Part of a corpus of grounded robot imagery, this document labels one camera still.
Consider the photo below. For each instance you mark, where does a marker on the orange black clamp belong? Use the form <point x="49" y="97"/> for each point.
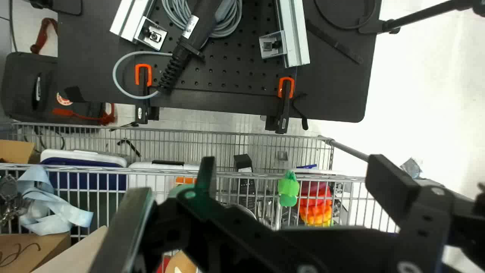
<point x="143" y="70"/>
<point x="285" y="85"/>

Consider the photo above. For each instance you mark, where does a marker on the aluminium profile rail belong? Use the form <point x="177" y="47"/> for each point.
<point x="129" y="17"/>
<point x="296" y="30"/>

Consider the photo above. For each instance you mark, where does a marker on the green toy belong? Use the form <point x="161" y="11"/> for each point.
<point x="288" y="190"/>

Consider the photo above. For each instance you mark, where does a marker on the cardboard box with handwriting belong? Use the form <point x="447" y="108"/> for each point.
<point x="24" y="252"/>

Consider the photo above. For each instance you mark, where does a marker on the small brown cardboard box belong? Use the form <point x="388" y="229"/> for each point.
<point x="15" y="152"/>

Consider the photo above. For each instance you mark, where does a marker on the black camera stand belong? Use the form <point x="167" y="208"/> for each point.
<point x="418" y="15"/>

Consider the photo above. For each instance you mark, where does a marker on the blue white box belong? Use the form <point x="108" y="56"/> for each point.
<point x="80" y="158"/>

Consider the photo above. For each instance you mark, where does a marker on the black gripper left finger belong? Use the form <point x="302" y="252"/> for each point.
<point x="121" y="232"/>

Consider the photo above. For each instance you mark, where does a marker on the rainbow stacking toy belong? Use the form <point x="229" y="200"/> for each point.
<point x="315" y="206"/>

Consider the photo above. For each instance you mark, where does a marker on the white carton box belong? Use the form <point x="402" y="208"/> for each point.
<point x="152" y="168"/>

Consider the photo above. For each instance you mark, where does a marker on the black perforated table board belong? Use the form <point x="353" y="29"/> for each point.
<point x="237" y="65"/>

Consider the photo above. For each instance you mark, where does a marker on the large open cardboard box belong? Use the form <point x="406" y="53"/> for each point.
<point x="76" y="255"/>

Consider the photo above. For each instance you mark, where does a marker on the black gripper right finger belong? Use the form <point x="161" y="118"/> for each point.
<point x="391" y="190"/>

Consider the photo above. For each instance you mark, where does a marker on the black fabric bag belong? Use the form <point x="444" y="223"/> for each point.
<point x="24" y="85"/>

